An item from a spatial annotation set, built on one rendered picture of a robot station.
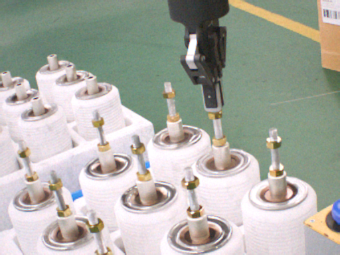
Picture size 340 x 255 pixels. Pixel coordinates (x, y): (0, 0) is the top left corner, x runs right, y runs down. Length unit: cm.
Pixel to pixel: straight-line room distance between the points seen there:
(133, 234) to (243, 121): 82
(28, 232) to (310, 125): 85
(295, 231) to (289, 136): 73
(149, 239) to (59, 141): 42
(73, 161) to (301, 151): 52
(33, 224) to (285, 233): 34
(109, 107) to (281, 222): 53
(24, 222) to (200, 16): 36
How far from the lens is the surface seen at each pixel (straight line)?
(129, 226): 77
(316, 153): 136
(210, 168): 83
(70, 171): 113
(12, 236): 93
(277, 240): 74
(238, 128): 151
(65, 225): 74
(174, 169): 90
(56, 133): 113
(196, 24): 73
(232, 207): 82
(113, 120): 117
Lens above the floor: 65
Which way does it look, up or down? 25 degrees down
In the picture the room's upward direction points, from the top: 10 degrees counter-clockwise
